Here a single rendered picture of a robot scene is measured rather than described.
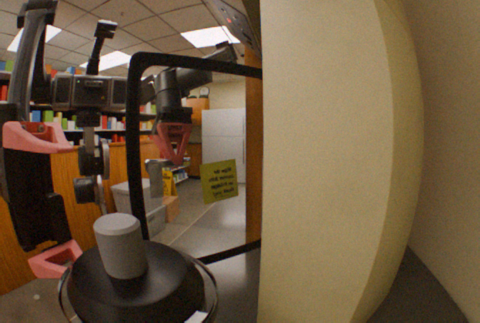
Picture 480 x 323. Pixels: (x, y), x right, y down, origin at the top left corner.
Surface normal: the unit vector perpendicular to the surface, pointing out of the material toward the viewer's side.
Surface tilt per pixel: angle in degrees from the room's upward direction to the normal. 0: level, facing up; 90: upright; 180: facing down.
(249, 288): 0
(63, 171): 90
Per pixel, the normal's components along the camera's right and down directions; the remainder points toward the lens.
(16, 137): 0.15, 0.04
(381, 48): -0.22, 0.05
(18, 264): 0.97, 0.00
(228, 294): 0.00, -1.00
